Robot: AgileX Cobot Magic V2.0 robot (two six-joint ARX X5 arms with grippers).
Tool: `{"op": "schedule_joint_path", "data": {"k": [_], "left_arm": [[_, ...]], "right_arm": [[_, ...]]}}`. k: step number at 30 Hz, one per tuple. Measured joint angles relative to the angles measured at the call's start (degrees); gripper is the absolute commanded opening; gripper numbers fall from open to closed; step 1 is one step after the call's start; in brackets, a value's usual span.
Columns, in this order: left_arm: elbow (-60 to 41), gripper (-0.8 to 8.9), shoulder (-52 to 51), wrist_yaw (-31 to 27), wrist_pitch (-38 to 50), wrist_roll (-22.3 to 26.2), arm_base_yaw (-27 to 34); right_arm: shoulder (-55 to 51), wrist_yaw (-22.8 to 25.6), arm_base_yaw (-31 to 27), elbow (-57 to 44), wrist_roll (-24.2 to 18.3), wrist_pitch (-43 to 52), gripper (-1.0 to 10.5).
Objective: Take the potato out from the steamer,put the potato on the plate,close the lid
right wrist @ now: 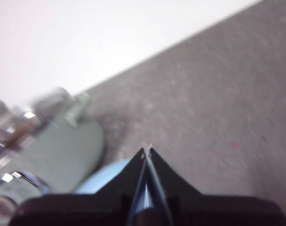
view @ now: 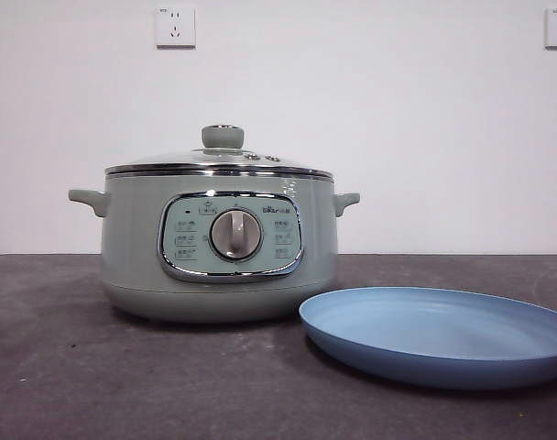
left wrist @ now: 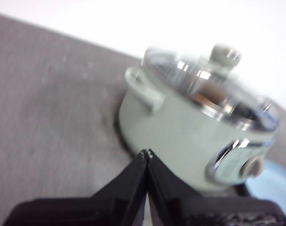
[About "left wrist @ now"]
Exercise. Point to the pale green electric steamer pot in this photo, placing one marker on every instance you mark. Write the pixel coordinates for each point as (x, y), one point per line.
(176, 141)

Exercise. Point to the glass lid with green knob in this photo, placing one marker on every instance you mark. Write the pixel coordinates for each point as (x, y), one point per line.
(204, 70)

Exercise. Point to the blue round plate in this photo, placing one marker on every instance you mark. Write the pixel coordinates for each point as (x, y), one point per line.
(274, 186)

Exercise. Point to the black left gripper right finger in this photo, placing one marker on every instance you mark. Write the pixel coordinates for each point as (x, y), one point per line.
(192, 209)

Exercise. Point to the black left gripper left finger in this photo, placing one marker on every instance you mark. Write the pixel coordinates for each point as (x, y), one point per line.
(98, 209)

